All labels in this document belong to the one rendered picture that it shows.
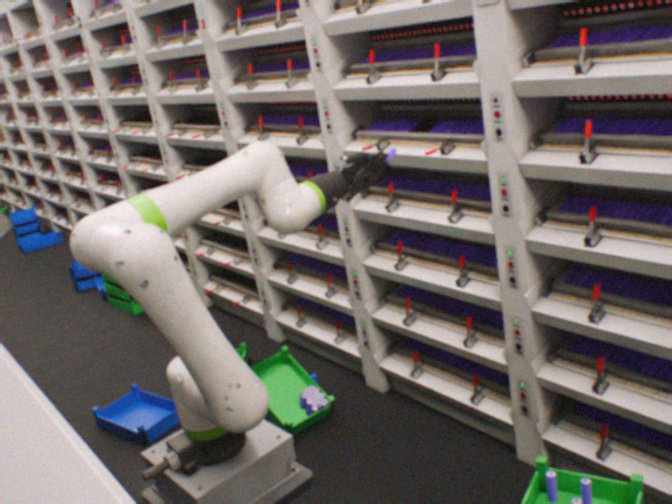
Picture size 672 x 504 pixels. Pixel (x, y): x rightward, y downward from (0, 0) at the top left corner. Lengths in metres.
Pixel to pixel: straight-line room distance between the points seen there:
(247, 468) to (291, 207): 0.61
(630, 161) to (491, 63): 0.40
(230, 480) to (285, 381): 0.98
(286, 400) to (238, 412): 1.06
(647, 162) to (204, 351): 0.99
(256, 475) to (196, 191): 0.67
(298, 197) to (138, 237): 0.48
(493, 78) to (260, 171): 0.60
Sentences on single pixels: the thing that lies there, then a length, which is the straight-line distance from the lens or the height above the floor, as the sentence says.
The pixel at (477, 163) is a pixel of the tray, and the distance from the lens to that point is 1.84.
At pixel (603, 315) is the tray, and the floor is 0.53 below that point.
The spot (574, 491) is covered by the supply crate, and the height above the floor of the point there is 0.33.
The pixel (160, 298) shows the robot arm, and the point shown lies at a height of 0.88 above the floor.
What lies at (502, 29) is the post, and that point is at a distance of 1.71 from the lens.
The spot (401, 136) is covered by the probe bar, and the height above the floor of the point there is 0.95.
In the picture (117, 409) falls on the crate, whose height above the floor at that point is 0.02.
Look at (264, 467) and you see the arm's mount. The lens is 1.70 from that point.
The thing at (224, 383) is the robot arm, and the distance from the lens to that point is 1.44.
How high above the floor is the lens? 1.31
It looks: 19 degrees down
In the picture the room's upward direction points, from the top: 10 degrees counter-clockwise
